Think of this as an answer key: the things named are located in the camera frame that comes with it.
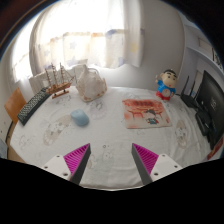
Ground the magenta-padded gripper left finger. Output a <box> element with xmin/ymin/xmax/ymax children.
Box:
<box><xmin>41</xmin><ymin>143</ymin><xmax>92</xmax><ymax>186</ymax></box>

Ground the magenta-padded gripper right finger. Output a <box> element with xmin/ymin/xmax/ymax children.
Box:
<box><xmin>131</xmin><ymin>143</ymin><xmax>184</xmax><ymax>186</ymax></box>

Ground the light blue computer mouse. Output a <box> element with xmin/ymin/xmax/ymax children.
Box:
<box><xmin>70</xmin><ymin>109</ymin><xmax>90</xmax><ymax>127</ymax></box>

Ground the white printed tablecloth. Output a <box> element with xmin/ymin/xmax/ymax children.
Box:
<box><xmin>9</xmin><ymin>85</ymin><xmax>214</xmax><ymax>189</ymax></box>

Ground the black box device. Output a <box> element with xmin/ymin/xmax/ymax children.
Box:
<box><xmin>194</xmin><ymin>109</ymin><xmax>214</xmax><ymax>137</ymax></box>

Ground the black computer keyboard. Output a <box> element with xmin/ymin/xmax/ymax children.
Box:
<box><xmin>16</xmin><ymin>87</ymin><xmax>52</xmax><ymax>127</ymax></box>

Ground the black router with antennas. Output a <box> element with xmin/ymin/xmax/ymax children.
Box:
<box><xmin>180</xmin><ymin>75</ymin><xmax>201</xmax><ymax>109</ymax></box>

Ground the wooden model sailing ship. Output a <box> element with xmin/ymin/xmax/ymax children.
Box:
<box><xmin>44</xmin><ymin>62</ymin><xmax>76</xmax><ymax>100</ymax></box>

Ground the large white conch shell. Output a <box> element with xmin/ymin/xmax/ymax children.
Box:
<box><xmin>75</xmin><ymin>64</ymin><xmax>108</xmax><ymax>103</ymax></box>

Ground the cartoon boy figure clock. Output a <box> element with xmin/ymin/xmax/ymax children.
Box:
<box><xmin>154</xmin><ymin>68</ymin><xmax>179</xmax><ymax>102</ymax></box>

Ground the orange wooden chair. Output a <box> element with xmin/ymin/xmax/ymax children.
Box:
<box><xmin>3</xmin><ymin>87</ymin><xmax>28</xmax><ymax>126</ymax></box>

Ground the black computer monitor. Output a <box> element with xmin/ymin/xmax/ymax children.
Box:
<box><xmin>196</xmin><ymin>69</ymin><xmax>224</xmax><ymax>151</ymax></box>

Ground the white star print curtain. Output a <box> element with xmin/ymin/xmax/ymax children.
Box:
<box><xmin>28</xmin><ymin>0</ymin><xmax>146</xmax><ymax>78</ymax></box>

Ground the white jug with handle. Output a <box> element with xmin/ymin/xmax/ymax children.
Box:
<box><xmin>73</xmin><ymin>64</ymin><xmax>101</xmax><ymax>83</ymax></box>

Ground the white wall shelf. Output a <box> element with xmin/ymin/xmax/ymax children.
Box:
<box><xmin>184</xmin><ymin>23</ymin><xmax>224</xmax><ymax>73</ymax></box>

